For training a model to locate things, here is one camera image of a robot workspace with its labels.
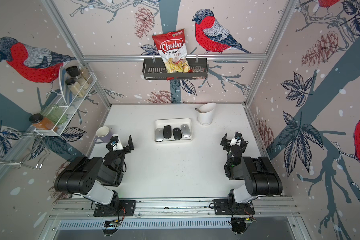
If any silver mouse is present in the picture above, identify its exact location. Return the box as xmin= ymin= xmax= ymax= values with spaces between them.
xmin=155 ymin=128 xmax=164 ymax=142
xmin=181 ymin=124 xmax=192 ymax=138

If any rounded black mouse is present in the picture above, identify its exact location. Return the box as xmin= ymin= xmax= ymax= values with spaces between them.
xmin=173 ymin=128 xmax=183 ymax=141

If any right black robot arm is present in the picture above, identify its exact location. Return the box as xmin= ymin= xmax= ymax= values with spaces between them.
xmin=220 ymin=132 xmax=283 ymax=209

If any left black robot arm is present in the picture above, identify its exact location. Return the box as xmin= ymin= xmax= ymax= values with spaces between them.
xmin=54 ymin=135 xmax=135 ymax=211

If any white storage tray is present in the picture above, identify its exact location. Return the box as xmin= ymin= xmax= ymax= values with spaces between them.
xmin=154 ymin=118 xmax=194 ymax=143

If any purple mug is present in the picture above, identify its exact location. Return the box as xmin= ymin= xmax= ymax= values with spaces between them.
xmin=95 ymin=126 xmax=113 ymax=143

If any white utensil holder cup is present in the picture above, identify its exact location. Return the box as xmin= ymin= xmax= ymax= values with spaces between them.
xmin=197 ymin=103 xmax=217 ymax=126

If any black lid spice jar front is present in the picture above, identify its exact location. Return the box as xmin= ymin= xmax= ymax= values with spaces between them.
xmin=65 ymin=78 xmax=85 ymax=98

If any black lid spice jar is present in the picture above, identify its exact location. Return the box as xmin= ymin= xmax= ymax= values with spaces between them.
xmin=65 ymin=78 xmax=85 ymax=98
xmin=66 ymin=66 xmax=90 ymax=90

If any white plate on shelf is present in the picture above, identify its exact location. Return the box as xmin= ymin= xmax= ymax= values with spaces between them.
xmin=59 ymin=66 xmax=72 ymax=106

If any orange spice jar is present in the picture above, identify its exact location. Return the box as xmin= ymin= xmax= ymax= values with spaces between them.
xmin=29 ymin=114 xmax=56 ymax=130

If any black lid spice jar back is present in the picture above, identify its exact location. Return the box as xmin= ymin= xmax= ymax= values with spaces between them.
xmin=66 ymin=66 xmax=90 ymax=90

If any red Chuba chips bag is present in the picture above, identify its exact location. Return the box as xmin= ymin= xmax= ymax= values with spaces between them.
xmin=153 ymin=29 xmax=191 ymax=74

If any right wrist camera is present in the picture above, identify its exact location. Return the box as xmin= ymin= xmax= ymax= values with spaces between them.
xmin=230 ymin=132 xmax=244 ymax=147

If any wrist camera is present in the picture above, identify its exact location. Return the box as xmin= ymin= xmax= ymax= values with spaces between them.
xmin=230 ymin=132 xmax=244 ymax=147
xmin=110 ymin=135 xmax=124 ymax=151

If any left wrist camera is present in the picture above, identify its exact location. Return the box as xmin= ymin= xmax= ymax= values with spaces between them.
xmin=110 ymin=135 xmax=124 ymax=151

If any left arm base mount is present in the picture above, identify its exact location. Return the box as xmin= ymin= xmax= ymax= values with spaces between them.
xmin=94 ymin=200 xmax=137 ymax=217

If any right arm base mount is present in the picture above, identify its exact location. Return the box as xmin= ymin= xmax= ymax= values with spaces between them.
xmin=213 ymin=198 xmax=255 ymax=216

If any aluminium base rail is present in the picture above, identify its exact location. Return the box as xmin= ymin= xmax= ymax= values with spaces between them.
xmin=47 ymin=197 xmax=301 ymax=220

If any white wire wall shelf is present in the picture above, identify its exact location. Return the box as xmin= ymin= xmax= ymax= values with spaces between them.
xmin=35 ymin=73 xmax=98 ymax=137

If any black hanging wire basket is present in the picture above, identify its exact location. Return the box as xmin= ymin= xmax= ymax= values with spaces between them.
xmin=142 ymin=58 xmax=208 ymax=80

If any metal wire hook rack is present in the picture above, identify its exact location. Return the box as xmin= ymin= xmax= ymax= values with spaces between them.
xmin=0 ymin=131 xmax=51 ymax=170

